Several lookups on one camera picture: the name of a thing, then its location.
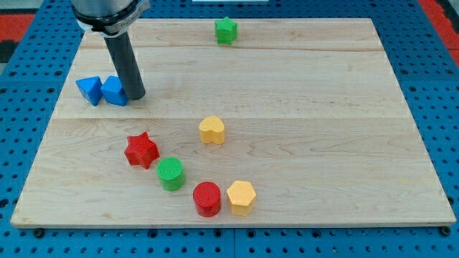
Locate blue triangle block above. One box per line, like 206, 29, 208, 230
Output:
75, 76, 103, 106

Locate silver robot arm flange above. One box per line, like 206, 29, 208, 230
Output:
70, 0, 151, 38

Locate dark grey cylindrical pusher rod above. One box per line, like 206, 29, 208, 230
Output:
105, 32, 146, 100

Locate green star block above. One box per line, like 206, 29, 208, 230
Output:
214, 16, 237, 44

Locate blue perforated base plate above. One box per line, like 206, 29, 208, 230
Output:
1, 0, 458, 257

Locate red cylinder block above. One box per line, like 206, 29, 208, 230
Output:
193, 181, 222, 217

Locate green cylinder block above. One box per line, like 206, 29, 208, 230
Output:
156, 157, 186, 191

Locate yellow hexagon block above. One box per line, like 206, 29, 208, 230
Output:
227, 181, 257, 216

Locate yellow heart block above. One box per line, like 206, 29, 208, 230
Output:
199, 115, 225, 145

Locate light wooden board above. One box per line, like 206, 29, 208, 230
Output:
11, 19, 456, 229

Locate blue cube block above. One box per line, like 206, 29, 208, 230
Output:
101, 75, 128, 106

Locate red star block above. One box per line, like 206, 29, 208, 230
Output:
124, 132, 160, 169

